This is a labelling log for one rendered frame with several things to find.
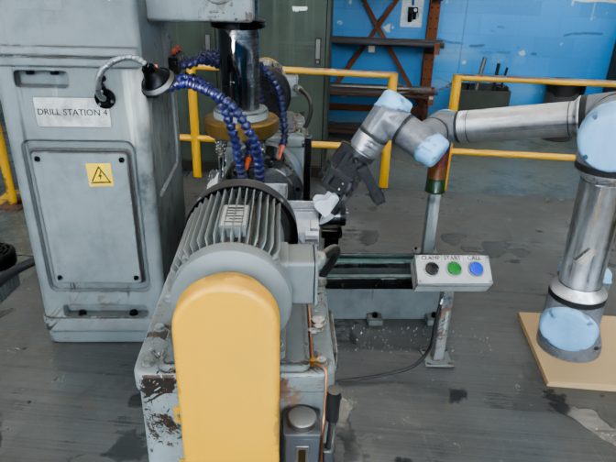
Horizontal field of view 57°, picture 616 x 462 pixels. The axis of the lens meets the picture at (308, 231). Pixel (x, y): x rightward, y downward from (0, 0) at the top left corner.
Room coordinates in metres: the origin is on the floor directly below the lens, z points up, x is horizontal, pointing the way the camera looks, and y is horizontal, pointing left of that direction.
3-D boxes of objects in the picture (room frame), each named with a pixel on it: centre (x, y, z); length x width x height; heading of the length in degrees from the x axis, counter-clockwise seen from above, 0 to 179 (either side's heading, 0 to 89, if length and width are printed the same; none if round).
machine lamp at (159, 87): (1.09, 0.35, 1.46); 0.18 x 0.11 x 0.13; 93
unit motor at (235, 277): (0.71, 0.07, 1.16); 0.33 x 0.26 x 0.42; 3
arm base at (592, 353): (1.17, -0.66, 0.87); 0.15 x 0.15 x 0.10
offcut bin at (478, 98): (5.93, -1.77, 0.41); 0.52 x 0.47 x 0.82; 86
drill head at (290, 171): (1.67, 0.14, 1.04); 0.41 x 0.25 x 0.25; 3
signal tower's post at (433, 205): (1.67, -0.40, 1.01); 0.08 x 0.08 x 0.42; 3
